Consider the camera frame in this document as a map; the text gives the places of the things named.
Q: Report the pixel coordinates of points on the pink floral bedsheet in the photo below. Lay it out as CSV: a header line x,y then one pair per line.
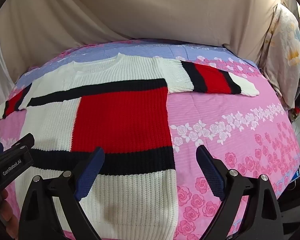
x,y
227,155

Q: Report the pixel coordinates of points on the white red black knit sweater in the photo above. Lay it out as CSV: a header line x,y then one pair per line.
x,y
122,122

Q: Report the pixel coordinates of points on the person's left hand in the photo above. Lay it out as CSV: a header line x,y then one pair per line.
x,y
6,210

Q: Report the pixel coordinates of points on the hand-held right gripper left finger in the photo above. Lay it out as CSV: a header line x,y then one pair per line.
x,y
88,172

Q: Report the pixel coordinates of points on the silver grey curtain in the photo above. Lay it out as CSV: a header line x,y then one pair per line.
x,y
0,80

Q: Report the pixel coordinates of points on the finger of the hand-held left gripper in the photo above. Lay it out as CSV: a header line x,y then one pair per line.
x,y
21,142

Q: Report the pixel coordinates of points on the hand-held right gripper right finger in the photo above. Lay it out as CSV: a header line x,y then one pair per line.
x,y
211,172

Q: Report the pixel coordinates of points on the beige backdrop cloth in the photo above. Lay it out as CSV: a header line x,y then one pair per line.
x,y
140,10

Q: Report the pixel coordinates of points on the floral pillow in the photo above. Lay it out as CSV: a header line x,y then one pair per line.
x,y
282,55

